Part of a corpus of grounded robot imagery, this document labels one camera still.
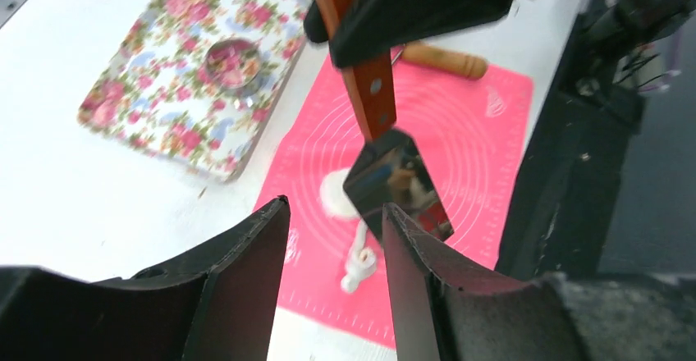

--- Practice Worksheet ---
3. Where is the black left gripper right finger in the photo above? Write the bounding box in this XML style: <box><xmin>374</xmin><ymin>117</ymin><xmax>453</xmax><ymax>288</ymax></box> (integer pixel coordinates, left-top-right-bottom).
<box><xmin>382</xmin><ymin>203</ymin><xmax>695</xmax><ymax>360</ymax></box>

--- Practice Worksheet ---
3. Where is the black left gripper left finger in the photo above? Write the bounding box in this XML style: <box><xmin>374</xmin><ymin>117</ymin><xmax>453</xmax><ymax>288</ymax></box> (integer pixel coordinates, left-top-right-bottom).
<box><xmin>1</xmin><ymin>196</ymin><xmax>291</xmax><ymax>360</ymax></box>

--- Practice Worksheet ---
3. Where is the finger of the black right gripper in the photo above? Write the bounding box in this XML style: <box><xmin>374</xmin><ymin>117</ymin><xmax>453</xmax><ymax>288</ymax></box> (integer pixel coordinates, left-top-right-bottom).
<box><xmin>303</xmin><ymin>0</ymin><xmax>329</xmax><ymax>44</ymax></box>
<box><xmin>329</xmin><ymin>0</ymin><xmax>513</xmax><ymax>68</ymax></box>

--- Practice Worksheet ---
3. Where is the round metal dough cutter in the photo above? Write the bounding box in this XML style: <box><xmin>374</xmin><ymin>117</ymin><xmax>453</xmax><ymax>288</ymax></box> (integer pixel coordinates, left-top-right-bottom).
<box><xmin>204</xmin><ymin>38</ymin><xmax>263</xmax><ymax>97</ymax></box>

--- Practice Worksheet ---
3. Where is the white dough scrap strip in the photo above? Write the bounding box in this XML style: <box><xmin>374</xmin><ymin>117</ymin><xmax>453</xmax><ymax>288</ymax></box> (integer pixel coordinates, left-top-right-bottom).
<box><xmin>340</xmin><ymin>221</ymin><xmax>378</xmax><ymax>294</ymax></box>

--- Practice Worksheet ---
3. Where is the wooden rolling pin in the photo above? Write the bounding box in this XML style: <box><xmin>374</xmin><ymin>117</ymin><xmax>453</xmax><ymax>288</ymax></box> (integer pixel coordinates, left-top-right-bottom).
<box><xmin>391</xmin><ymin>41</ymin><xmax>488</xmax><ymax>80</ymax></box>

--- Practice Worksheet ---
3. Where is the pink silicone baking mat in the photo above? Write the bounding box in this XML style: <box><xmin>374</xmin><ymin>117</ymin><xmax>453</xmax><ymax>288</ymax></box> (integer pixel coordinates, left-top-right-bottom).
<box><xmin>259</xmin><ymin>62</ymin><xmax>533</xmax><ymax>347</ymax></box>

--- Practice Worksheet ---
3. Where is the white dough lump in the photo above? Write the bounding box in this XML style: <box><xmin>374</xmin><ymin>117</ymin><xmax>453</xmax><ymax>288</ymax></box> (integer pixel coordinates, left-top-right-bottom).
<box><xmin>319</xmin><ymin>167</ymin><xmax>359</xmax><ymax>221</ymax></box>

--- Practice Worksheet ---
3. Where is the floral rectangular tray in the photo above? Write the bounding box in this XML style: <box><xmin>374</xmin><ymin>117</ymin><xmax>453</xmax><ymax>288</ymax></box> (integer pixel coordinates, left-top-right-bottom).
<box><xmin>78</xmin><ymin>0</ymin><xmax>311</xmax><ymax>181</ymax></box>

